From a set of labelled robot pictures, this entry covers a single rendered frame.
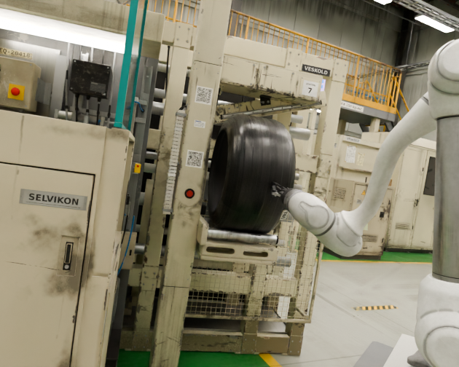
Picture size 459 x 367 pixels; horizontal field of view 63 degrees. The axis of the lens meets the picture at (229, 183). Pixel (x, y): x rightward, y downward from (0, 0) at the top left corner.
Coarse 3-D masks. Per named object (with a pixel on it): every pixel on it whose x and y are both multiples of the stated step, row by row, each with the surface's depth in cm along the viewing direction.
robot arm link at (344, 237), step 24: (408, 120) 105; (432, 120) 102; (384, 144) 110; (408, 144) 108; (384, 168) 112; (384, 192) 117; (336, 216) 124; (360, 216) 122; (336, 240) 123; (360, 240) 126
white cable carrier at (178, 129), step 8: (184, 112) 169; (176, 120) 168; (176, 128) 169; (176, 136) 169; (176, 144) 169; (176, 152) 170; (176, 160) 170; (176, 168) 170; (168, 176) 170; (168, 184) 170; (168, 192) 170; (168, 200) 173; (168, 208) 171
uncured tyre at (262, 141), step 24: (240, 120) 168; (264, 120) 173; (216, 144) 196; (240, 144) 159; (264, 144) 160; (288, 144) 164; (216, 168) 208; (240, 168) 156; (264, 168) 157; (288, 168) 160; (216, 192) 207; (240, 192) 157; (264, 192) 158; (216, 216) 172; (240, 216) 163; (264, 216) 164
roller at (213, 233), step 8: (208, 232) 167; (216, 232) 168; (224, 232) 169; (232, 232) 170; (240, 232) 171; (248, 232) 173; (240, 240) 172; (248, 240) 172; (256, 240) 173; (264, 240) 173; (272, 240) 174
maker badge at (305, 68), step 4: (304, 64) 238; (304, 68) 238; (308, 68) 239; (312, 68) 240; (316, 68) 240; (320, 68) 241; (324, 68) 242; (308, 72) 239; (312, 72) 240; (316, 72) 241; (320, 72) 241; (324, 72) 242; (328, 72) 242; (328, 76) 243
